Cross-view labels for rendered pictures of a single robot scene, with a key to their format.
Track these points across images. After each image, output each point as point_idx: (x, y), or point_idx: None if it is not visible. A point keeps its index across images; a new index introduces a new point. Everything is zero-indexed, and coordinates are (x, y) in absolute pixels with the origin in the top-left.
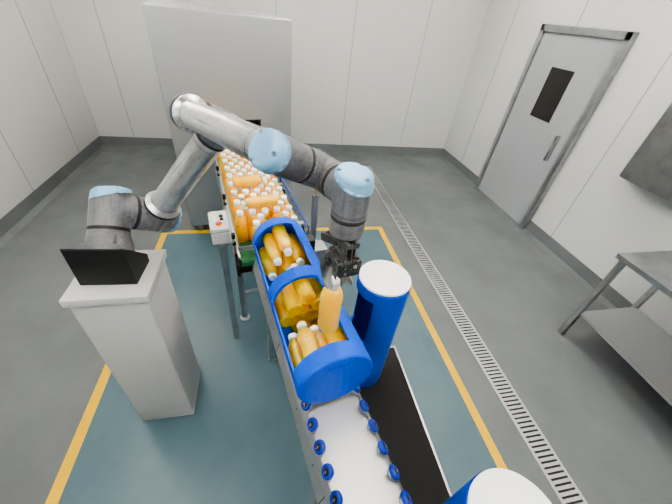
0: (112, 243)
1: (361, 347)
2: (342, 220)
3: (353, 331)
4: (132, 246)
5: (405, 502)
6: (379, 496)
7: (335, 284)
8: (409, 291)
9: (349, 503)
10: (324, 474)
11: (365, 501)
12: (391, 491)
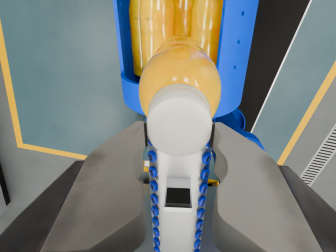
0: None
1: (231, 96)
2: None
3: (238, 58)
4: None
5: (201, 177)
6: (188, 159)
7: (173, 156)
8: None
9: (163, 154)
10: (148, 139)
11: (176, 158)
12: (199, 160)
